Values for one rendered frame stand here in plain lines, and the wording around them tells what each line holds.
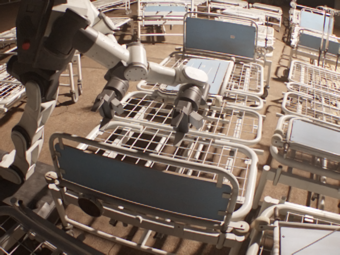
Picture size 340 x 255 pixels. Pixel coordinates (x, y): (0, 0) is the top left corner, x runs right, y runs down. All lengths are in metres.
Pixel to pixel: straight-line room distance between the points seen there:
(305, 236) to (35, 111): 1.22
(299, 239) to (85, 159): 0.86
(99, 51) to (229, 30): 1.97
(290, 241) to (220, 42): 2.15
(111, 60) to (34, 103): 0.46
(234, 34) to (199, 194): 2.00
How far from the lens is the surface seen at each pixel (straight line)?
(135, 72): 0.97
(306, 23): 5.91
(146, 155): 0.93
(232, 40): 2.78
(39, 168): 1.97
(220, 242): 1.15
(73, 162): 1.15
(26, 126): 1.44
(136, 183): 1.05
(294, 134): 1.56
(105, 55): 0.94
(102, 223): 1.75
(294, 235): 1.07
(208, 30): 2.79
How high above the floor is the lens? 1.34
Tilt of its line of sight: 31 degrees down
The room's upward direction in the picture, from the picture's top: straight up
